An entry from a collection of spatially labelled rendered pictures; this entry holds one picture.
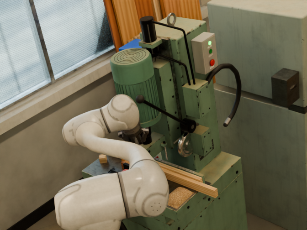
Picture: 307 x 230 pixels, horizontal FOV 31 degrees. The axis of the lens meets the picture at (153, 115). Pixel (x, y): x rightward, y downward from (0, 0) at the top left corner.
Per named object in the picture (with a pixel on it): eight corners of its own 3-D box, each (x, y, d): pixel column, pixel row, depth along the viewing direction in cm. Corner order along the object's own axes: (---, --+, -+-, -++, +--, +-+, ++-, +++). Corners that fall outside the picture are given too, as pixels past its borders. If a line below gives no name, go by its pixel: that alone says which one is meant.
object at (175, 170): (105, 152, 284) (103, 144, 281) (108, 150, 285) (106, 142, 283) (200, 189, 247) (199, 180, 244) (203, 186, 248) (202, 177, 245)
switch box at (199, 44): (194, 72, 252) (190, 39, 244) (207, 63, 258) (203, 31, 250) (205, 75, 248) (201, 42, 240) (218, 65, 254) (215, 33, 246)
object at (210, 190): (122, 162, 274) (121, 155, 272) (125, 159, 275) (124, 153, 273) (215, 198, 240) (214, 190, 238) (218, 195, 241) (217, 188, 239)
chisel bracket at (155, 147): (137, 161, 258) (134, 145, 254) (156, 145, 267) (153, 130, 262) (149, 165, 254) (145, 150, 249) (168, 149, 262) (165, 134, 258)
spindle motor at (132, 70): (114, 123, 249) (100, 61, 233) (140, 105, 259) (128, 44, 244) (144, 133, 238) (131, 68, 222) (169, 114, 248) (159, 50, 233)
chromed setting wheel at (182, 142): (177, 161, 258) (174, 138, 251) (193, 147, 265) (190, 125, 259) (182, 163, 256) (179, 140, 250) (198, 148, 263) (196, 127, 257)
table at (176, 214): (69, 190, 271) (66, 181, 268) (112, 158, 289) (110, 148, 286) (165, 236, 233) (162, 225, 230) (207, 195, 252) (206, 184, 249)
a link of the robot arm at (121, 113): (135, 102, 217) (104, 115, 217) (129, 84, 203) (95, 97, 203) (145, 126, 212) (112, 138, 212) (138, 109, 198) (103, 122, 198)
